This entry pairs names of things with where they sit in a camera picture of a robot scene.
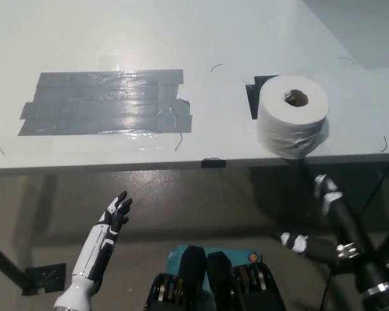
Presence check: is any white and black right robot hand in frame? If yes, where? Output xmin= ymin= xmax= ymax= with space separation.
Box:
xmin=280 ymin=174 xmax=389 ymax=292

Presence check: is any black robot torso teal top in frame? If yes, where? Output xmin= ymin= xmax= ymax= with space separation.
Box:
xmin=145 ymin=244 xmax=288 ymax=311

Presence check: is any black tape square patch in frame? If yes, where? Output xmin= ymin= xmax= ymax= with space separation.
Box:
xmin=245 ymin=75 xmax=279 ymax=120

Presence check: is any white toilet paper roll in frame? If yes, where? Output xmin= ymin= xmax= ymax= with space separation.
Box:
xmin=256 ymin=75 xmax=331 ymax=159

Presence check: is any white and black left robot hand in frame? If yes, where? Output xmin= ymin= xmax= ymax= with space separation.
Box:
xmin=53 ymin=190 xmax=134 ymax=311

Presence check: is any thin black cable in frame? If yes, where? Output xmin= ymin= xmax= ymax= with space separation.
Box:
xmin=320 ymin=268 xmax=335 ymax=311

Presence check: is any grey duct tape patch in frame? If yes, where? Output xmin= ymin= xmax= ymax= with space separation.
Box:
xmin=18 ymin=68 xmax=194 ymax=137

